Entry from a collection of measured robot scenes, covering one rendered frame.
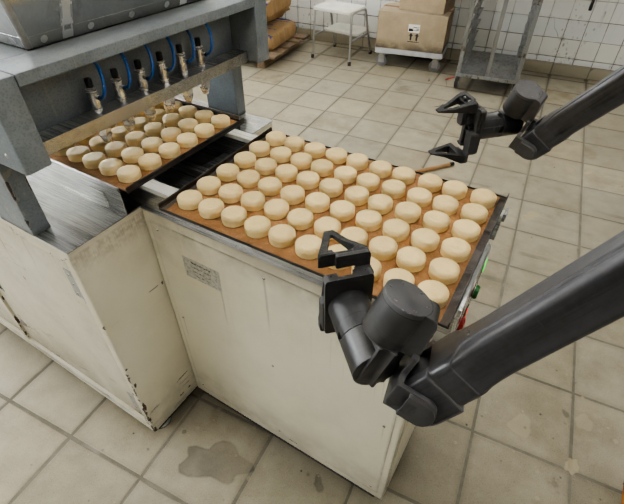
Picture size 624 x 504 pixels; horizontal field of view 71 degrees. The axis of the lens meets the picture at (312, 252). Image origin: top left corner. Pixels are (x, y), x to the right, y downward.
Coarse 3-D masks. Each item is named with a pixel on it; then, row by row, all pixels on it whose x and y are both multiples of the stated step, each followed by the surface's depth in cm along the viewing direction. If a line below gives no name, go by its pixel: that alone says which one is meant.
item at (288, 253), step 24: (240, 168) 101; (312, 192) 93; (192, 216) 87; (384, 216) 87; (456, 216) 87; (240, 240) 82; (264, 240) 82; (408, 240) 82; (312, 264) 77; (384, 264) 77
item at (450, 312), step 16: (224, 160) 102; (176, 192) 92; (160, 208) 89; (496, 208) 89; (480, 240) 82; (272, 256) 79; (480, 256) 76; (464, 272) 75; (464, 288) 73; (448, 320) 67
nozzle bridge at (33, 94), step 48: (240, 0) 106; (0, 48) 78; (48, 48) 78; (96, 48) 79; (144, 48) 97; (240, 48) 119; (0, 96) 68; (48, 96) 83; (144, 96) 95; (240, 96) 133; (0, 144) 74; (48, 144) 81; (0, 192) 88
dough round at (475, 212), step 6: (468, 204) 87; (474, 204) 87; (462, 210) 86; (468, 210) 85; (474, 210) 85; (480, 210) 85; (486, 210) 85; (462, 216) 86; (468, 216) 84; (474, 216) 84; (480, 216) 84; (486, 216) 84; (480, 222) 84
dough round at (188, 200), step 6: (186, 192) 90; (192, 192) 90; (198, 192) 90; (180, 198) 88; (186, 198) 88; (192, 198) 88; (198, 198) 88; (180, 204) 88; (186, 204) 87; (192, 204) 88; (198, 204) 89
